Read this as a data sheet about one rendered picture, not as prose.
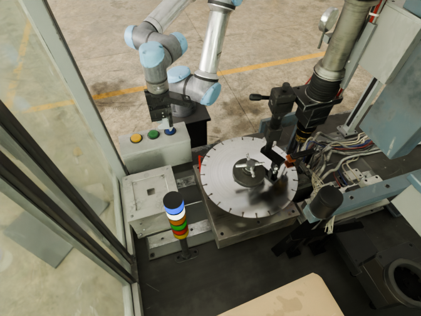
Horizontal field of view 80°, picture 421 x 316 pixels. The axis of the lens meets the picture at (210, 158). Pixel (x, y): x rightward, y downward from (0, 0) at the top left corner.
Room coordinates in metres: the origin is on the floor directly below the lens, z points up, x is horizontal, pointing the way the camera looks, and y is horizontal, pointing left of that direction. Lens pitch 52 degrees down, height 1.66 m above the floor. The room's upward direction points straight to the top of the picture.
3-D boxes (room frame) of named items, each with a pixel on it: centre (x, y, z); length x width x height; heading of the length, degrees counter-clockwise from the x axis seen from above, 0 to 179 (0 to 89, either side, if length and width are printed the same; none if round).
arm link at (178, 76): (1.04, 0.15, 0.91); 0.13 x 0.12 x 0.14; 61
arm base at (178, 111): (1.04, 0.15, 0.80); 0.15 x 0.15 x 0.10
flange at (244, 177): (0.48, -0.13, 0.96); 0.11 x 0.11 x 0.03
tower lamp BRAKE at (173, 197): (0.27, 0.08, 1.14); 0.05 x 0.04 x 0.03; 18
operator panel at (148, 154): (0.69, 0.23, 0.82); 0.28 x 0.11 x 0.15; 108
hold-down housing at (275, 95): (0.53, -0.19, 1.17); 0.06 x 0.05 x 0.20; 99
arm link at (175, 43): (0.82, 0.15, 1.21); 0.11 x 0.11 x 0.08; 61
